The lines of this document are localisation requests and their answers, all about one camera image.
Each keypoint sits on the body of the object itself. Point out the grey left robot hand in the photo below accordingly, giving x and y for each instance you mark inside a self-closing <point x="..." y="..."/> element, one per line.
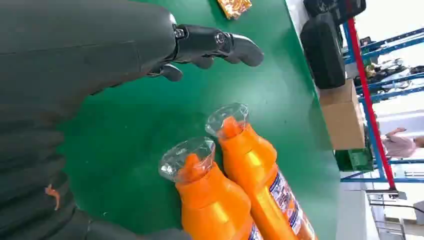
<point x="82" y="49"/>

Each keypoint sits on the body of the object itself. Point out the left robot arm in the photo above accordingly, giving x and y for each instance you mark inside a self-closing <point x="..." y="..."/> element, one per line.
<point x="30" y="165"/>

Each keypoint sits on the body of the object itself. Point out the green table mat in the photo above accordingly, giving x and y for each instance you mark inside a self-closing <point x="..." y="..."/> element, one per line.
<point x="265" y="99"/>

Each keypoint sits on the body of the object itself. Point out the orange drink bottle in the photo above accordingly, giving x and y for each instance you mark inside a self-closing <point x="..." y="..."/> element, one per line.
<point x="212" y="205"/>
<point x="251" y="159"/>

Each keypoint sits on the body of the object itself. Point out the black hard case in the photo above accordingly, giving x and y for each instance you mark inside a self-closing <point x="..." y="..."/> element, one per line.
<point x="323" y="53"/>

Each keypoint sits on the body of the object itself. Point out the brown cardboard box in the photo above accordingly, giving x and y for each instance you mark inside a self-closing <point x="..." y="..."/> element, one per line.
<point x="341" y="122"/>

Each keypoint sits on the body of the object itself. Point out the green plastic crate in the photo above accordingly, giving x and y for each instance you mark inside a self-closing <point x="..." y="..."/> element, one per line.
<point x="354" y="160"/>

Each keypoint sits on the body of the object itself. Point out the blue shelf rack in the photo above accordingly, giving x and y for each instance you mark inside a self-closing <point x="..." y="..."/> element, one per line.
<point x="377" y="54"/>

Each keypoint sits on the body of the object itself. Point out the person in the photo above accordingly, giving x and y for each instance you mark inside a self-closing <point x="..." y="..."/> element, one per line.
<point x="399" y="145"/>

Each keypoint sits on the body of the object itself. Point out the red post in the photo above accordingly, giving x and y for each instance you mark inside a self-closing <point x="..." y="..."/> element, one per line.
<point x="364" y="86"/>

